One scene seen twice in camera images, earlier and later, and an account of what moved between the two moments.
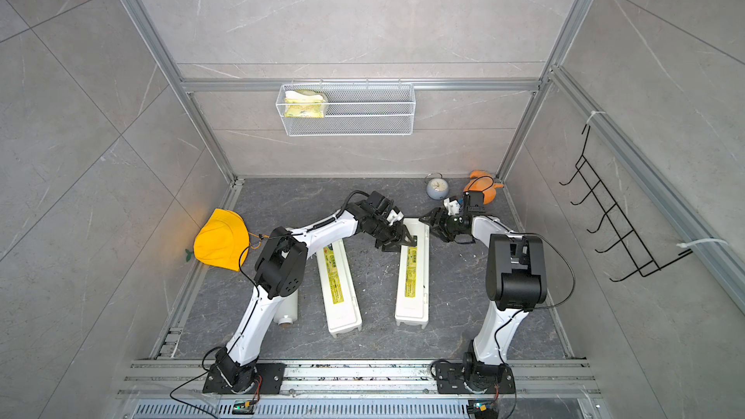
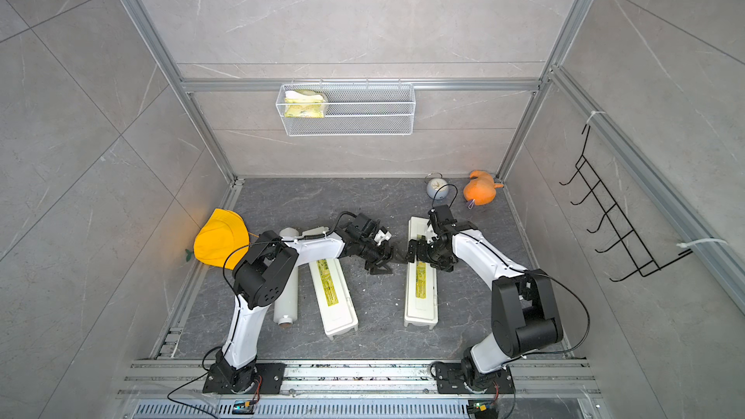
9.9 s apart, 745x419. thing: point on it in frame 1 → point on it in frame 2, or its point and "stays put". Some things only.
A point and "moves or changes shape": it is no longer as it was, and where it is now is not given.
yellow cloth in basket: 304,104 stays put
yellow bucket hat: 220,240 stays put
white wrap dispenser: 340,291 moves or changes shape
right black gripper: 441,233 → 412,243
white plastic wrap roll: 287,311 stays put
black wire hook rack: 640,259 stays put
